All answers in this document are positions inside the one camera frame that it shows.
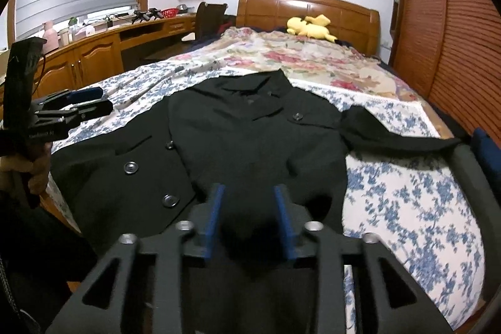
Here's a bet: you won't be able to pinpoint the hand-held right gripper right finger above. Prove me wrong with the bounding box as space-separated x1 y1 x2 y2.
273 184 455 334

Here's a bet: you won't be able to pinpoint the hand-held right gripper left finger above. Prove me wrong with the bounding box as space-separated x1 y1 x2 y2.
46 184 227 334

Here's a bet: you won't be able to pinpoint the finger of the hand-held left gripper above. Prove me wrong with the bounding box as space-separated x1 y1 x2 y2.
37 101 114 128
43 87 106 108

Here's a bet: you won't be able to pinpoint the black coat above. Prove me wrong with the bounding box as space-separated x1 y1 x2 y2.
50 70 463 245

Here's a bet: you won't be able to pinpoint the person's left forearm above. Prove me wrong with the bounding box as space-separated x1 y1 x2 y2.
0 193 98 334

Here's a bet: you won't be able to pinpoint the person's left hand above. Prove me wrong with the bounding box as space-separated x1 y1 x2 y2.
0 143 52 203

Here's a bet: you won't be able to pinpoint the wooden desk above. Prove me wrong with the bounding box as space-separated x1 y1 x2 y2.
37 14 197 102

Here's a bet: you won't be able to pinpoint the pink bottle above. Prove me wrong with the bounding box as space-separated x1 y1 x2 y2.
42 21 60 50

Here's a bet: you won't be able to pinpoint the spare black grippers on desk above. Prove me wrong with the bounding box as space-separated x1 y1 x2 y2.
132 8 162 24

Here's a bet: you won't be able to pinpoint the blue floral bedsheet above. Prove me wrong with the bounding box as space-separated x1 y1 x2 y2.
50 60 488 334

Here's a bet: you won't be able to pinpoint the dark wooden chair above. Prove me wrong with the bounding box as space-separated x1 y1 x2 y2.
182 1 228 44

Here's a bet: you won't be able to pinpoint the beige red floral blanket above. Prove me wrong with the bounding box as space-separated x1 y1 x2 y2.
172 26 425 105

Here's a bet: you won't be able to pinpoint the yellow plush toy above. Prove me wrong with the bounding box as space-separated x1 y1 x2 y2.
287 14 338 43

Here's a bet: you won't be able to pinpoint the navy blue cloth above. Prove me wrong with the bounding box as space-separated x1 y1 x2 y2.
471 128 498 172

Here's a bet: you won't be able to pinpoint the wooden bed headboard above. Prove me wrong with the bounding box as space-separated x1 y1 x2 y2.
236 0 381 58

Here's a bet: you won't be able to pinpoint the wooden louvred wardrobe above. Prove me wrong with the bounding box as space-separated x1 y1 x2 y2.
389 0 501 147

